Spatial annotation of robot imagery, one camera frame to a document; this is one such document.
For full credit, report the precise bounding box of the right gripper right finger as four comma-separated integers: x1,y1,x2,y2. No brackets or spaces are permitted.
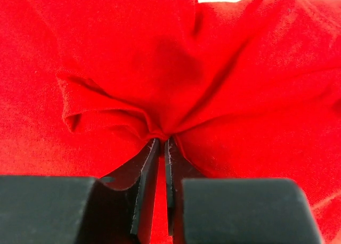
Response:
165,139,323,243

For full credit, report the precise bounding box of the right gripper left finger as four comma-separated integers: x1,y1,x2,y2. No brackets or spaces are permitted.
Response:
1,139,160,243

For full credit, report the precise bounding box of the red t-shirt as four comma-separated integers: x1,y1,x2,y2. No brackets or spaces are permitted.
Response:
1,0,340,243

